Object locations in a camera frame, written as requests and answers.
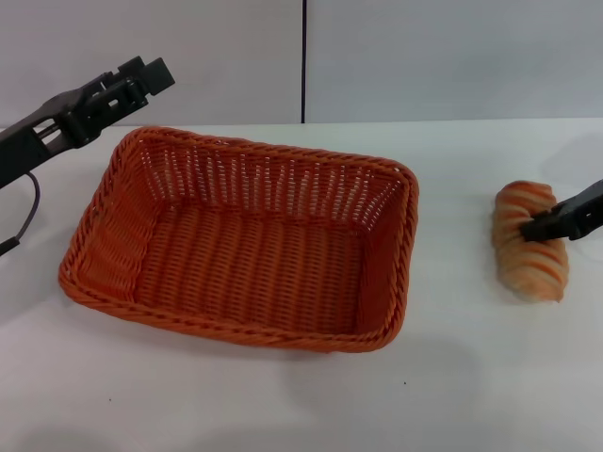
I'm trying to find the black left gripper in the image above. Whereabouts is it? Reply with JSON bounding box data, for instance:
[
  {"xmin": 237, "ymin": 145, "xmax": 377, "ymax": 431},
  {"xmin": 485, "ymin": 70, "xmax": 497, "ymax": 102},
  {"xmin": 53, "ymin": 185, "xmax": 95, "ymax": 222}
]
[{"xmin": 0, "ymin": 78, "xmax": 152, "ymax": 190}]

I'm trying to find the striped orange cream bread roll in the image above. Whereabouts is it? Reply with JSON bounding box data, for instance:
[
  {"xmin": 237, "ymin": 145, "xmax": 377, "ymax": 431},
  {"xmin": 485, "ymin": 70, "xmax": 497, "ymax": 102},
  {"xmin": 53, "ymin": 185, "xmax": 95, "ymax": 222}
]
[{"xmin": 490, "ymin": 179, "xmax": 570, "ymax": 304}]

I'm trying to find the orange woven plastic basket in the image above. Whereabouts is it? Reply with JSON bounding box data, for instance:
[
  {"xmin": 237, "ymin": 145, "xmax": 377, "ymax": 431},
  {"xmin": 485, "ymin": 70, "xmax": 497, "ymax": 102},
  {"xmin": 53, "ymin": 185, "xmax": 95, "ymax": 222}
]
[{"xmin": 57, "ymin": 125, "xmax": 421, "ymax": 354}]

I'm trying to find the thin dark cable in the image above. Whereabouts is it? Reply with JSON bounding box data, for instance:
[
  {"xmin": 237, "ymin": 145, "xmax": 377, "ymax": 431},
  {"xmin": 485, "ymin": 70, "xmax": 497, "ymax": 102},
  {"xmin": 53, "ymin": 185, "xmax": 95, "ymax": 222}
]
[{"xmin": 0, "ymin": 170, "xmax": 43, "ymax": 256}]

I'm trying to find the dark vertical wall strip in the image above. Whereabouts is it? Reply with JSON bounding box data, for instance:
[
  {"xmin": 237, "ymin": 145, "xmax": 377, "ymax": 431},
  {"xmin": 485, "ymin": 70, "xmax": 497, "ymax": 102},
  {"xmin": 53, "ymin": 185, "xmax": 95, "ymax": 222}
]
[{"xmin": 300, "ymin": 0, "xmax": 309, "ymax": 125}]

